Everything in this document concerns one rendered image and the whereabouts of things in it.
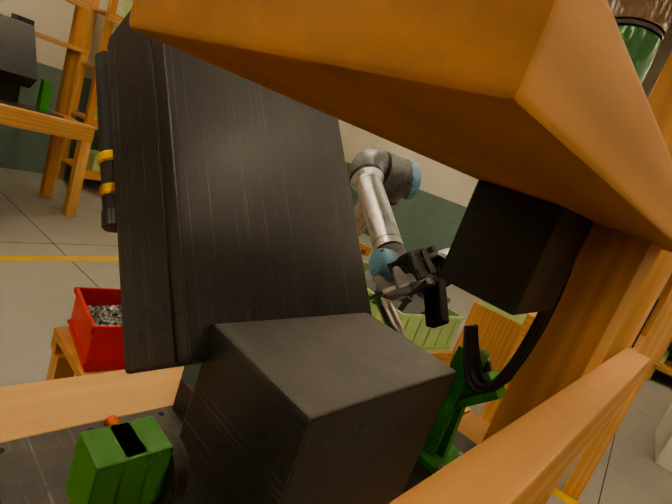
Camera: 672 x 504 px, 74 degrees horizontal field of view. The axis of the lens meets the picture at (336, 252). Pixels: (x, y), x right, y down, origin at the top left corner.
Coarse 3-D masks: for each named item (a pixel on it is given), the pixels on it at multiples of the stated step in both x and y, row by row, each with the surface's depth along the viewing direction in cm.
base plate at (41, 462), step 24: (168, 408) 86; (48, 432) 72; (72, 432) 73; (456, 432) 115; (0, 456) 65; (24, 456) 66; (48, 456) 67; (72, 456) 69; (0, 480) 61; (24, 480) 62; (48, 480) 64; (408, 480) 90
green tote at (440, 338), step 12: (372, 300) 188; (372, 312) 187; (408, 324) 178; (420, 324) 182; (456, 324) 198; (408, 336) 181; (420, 336) 186; (432, 336) 191; (444, 336) 196; (432, 348) 195; (444, 348) 200
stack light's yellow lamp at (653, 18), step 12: (612, 0) 38; (624, 0) 36; (636, 0) 36; (648, 0) 35; (660, 0) 35; (612, 12) 37; (624, 12) 36; (636, 12) 36; (648, 12) 35; (660, 12) 35; (636, 24) 36; (648, 24) 35; (660, 24) 35; (660, 36) 36
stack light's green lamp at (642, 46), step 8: (624, 24) 36; (624, 32) 36; (632, 32) 36; (640, 32) 36; (648, 32) 35; (624, 40) 36; (632, 40) 36; (640, 40) 36; (648, 40) 36; (656, 40) 36; (632, 48) 36; (640, 48) 36; (648, 48) 36; (656, 48) 36; (632, 56) 36; (640, 56) 36; (648, 56) 36; (640, 64) 36; (648, 64) 36; (640, 72) 36; (640, 80) 37
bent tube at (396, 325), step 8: (392, 288) 84; (376, 296) 83; (376, 304) 85; (384, 304) 83; (392, 304) 84; (384, 312) 83; (392, 312) 83; (384, 320) 84; (392, 320) 83; (392, 328) 83; (400, 328) 83
